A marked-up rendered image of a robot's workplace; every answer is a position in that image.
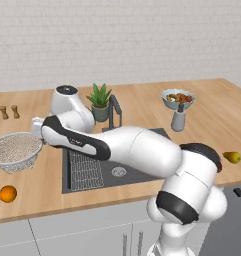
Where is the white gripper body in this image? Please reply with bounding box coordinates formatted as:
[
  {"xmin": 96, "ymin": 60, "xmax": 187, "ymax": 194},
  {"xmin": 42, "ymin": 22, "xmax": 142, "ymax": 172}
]
[{"xmin": 30, "ymin": 116, "xmax": 45, "ymax": 142}]

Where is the white mesh colander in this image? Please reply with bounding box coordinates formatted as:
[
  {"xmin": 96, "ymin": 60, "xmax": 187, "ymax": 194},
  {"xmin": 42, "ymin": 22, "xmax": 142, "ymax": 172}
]
[{"xmin": 0, "ymin": 131, "xmax": 44, "ymax": 175}]

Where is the orange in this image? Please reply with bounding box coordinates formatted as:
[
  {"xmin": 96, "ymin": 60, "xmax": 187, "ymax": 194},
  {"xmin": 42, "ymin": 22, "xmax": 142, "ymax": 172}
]
[{"xmin": 0, "ymin": 185, "xmax": 18, "ymax": 204}]

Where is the black sink faucet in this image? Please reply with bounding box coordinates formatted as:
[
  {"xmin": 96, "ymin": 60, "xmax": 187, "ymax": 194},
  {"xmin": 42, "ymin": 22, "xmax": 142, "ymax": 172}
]
[{"xmin": 102, "ymin": 94, "xmax": 124, "ymax": 133}]

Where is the dark grey sink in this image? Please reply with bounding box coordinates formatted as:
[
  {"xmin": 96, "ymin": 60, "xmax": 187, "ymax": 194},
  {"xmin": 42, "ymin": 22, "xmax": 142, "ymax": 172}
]
[{"xmin": 61, "ymin": 127, "xmax": 173, "ymax": 195}]

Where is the yellow-green pear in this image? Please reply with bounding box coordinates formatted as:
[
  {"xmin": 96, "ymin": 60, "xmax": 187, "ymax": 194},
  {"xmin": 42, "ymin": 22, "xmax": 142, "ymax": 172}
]
[{"xmin": 222, "ymin": 151, "xmax": 241, "ymax": 165}]

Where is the brown wooden shaker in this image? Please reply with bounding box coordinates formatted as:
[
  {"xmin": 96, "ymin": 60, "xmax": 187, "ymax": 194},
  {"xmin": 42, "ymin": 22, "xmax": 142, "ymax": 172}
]
[
  {"xmin": 10, "ymin": 104, "xmax": 21, "ymax": 120},
  {"xmin": 0, "ymin": 105, "xmax": 10, "ymax": 121}
]

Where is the green plant in grey pot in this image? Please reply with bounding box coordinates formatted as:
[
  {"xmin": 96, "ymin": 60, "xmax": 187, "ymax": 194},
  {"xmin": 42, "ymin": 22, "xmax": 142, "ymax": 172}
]
[{"xmin": 85, "ymin": 82, "xmax": 113, "ymax": 123}]

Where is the grey cupboard door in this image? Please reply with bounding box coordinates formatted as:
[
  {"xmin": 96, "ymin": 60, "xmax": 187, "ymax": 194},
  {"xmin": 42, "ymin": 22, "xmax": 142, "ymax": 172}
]
[
  {"xmin": 0, "ymin": 218, "xmax": 38, "ymax": 256},
  {"xmin": 27, "ymin": 209, "xmax": 134, "ymax": 256},
  {"xmin": 131, "ymin": 218, "xmax": 164, "ymax": 256}
]

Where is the white bowl of fruit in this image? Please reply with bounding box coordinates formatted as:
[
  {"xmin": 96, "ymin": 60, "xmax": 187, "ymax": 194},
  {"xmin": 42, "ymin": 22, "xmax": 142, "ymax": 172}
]
[{"xmin": 160, "ymin": 88, "xmax": 197, "ymax": 111}]

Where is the dark grey dishwasher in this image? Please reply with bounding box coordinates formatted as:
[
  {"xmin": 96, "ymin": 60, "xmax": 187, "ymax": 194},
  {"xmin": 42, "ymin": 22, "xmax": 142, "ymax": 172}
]
[{"xmin": 197, "ymin": 184, "xmax": 241, "ymax": 256}]

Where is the white wire sink rack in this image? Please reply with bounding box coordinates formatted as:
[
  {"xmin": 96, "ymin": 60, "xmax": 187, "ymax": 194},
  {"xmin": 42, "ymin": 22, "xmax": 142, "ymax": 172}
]
[{"xmin": 68, "ymin": 149, "xmax": 105, "ymax": 192}]

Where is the grey cupboard handle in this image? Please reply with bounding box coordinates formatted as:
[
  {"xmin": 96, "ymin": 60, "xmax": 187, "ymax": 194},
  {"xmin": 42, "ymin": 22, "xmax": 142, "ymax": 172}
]
[
  {"xmin": 137, "ymin": 232, "xmax": 145, "ymax": 256},
  {"xmin": 122, "ymin": 234, "xmax": 129, "ymax": 256}
]

